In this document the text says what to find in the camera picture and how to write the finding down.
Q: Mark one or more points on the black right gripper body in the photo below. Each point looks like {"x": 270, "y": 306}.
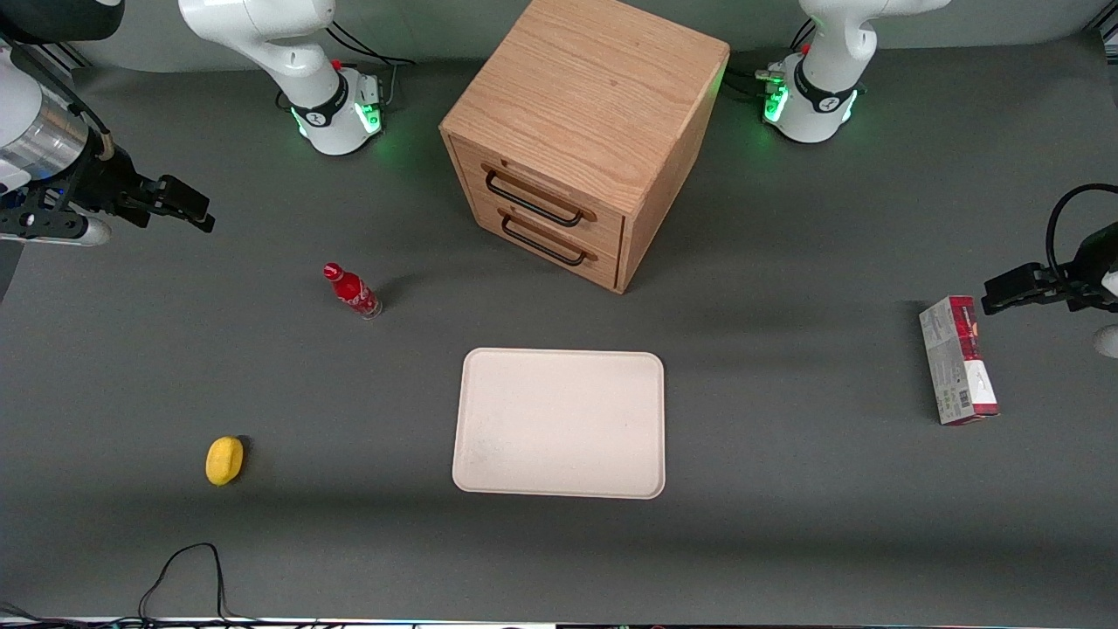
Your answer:
{"x": 103, "y": 183}

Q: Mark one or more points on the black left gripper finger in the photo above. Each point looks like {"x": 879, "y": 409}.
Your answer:
{"x": 1013, "y": 281}
{"x": 1013, "y": 304}

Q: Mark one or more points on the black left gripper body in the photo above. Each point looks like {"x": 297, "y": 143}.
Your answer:
{"x": 1086, "y": 278}

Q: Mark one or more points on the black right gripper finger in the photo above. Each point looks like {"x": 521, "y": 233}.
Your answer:
{"x": 188, "y": 220}
{"x": 185, "y": 196}

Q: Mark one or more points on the wooden drawer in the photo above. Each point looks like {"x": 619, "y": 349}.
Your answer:
{"x": 546, "y": 179}
{"x": 559, "y": 262}

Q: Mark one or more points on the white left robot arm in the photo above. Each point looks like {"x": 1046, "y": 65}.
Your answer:
{"x": 825, "y": 61}

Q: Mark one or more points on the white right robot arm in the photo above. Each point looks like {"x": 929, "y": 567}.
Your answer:
{"x": 262, "y": 31}

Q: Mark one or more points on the wooden drawer cabinet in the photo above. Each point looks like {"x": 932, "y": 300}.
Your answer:
{"x": 594, "y": 87}

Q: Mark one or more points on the grey and red carton box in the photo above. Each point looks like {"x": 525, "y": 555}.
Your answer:
{"x": 956, "y": 362}

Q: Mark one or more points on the red cola bottle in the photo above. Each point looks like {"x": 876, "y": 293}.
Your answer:
{"x": 354, "y": 292}

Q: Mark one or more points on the yellow lemon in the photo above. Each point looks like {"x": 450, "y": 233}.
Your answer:
{"x": 224, "y": 460}

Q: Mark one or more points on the beige plastic tray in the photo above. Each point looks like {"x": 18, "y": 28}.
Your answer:
{"x": 559, "y": 424}

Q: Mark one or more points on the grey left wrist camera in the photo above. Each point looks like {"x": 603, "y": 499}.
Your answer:
{"x": 1108, "y": 342}

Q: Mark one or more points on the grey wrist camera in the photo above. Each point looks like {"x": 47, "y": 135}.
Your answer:
{"x": 52, "y": 229}
{"x": 1108, "y": 342}

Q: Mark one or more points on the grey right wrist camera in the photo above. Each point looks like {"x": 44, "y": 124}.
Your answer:
{"x": 52, "y": 229}

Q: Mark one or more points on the aluminium frame rail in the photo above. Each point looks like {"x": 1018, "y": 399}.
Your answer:
{"x": 1106, "y": 33}
{"x": 61, "y": 57}

